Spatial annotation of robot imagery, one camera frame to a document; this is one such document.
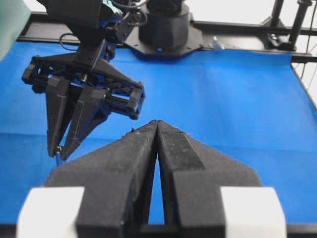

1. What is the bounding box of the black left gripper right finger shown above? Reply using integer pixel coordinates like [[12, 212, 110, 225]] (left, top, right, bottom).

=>
[[157, 120, 262, 238]]

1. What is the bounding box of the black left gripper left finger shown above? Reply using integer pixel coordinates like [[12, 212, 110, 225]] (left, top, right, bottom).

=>
[[45, 120, 158, 238]]

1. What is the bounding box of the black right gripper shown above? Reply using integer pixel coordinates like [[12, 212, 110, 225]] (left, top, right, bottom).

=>
[[22, 55, 145, 160]]

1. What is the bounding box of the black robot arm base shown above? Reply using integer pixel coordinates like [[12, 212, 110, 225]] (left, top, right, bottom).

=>
[[125, 0, 204, 57]]

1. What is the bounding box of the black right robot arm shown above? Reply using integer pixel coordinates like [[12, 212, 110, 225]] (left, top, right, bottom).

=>
[[22, 0, 147, 160]]

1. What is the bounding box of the blue table mat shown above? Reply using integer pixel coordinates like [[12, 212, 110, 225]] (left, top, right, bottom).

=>
[[0, 42, 317, 223]]

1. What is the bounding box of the black metal frame rail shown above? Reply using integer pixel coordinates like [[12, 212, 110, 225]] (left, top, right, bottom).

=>
[[17, 11, 317, 62]]

